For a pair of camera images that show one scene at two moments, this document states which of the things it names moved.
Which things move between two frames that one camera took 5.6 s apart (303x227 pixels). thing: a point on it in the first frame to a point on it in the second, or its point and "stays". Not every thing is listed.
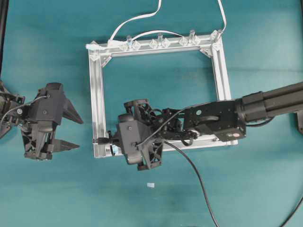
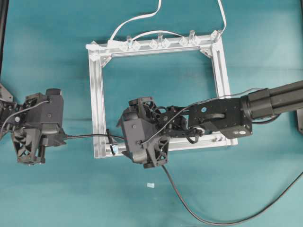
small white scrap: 150,185 stays
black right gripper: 154,157 stays
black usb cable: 109,141 to 180,198
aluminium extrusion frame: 211,45 stays
